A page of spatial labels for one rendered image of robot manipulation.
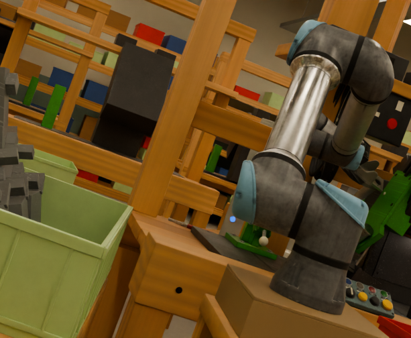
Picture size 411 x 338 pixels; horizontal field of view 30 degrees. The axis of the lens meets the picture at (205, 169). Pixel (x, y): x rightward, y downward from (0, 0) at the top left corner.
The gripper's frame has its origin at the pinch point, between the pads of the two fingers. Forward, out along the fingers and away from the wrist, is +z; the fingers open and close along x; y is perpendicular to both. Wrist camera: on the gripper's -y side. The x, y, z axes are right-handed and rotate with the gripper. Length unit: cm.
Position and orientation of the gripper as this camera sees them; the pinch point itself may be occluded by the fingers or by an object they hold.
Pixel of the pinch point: (371, 184)
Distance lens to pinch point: 228.1
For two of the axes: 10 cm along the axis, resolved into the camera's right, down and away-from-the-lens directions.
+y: 6.2, -5.1, -6.0
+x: 2.5, -5.9, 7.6
